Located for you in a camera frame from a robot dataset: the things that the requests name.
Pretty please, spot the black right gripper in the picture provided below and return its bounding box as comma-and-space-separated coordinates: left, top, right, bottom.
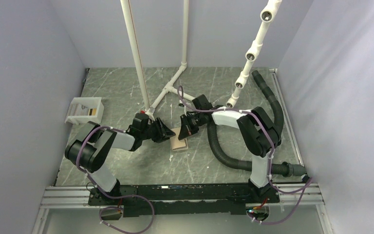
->
178, 112, 205, 141

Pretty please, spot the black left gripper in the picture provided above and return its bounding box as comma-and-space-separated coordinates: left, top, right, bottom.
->
141, 117, 176, 143

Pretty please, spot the tan leather card holder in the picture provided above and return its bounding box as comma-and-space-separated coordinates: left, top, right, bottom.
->
169, 127, 189, 161

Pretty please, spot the white card tray box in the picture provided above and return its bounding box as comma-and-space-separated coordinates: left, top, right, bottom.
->
64, 97, 104, 125

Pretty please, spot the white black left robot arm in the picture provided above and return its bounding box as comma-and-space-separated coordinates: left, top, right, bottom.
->
64, 113, 176, 205

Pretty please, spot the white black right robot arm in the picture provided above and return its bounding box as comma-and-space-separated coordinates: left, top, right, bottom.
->
179, 95, 283, 202

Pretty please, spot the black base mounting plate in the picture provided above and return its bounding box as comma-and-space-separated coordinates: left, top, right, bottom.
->
88, 182, 280, 217

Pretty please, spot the black corrugated hose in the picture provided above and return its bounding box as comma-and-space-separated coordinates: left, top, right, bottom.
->
206, 70, 307, 177

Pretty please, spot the white PVC pipe frame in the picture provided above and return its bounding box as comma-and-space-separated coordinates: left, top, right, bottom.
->
120, 0, 283, 115

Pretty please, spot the side aluminium rail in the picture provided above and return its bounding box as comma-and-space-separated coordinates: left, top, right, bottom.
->
269, 68, 304, 166

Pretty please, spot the aluminium extrusion rail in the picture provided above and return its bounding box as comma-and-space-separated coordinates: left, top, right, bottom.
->
32, 183, 334, 234

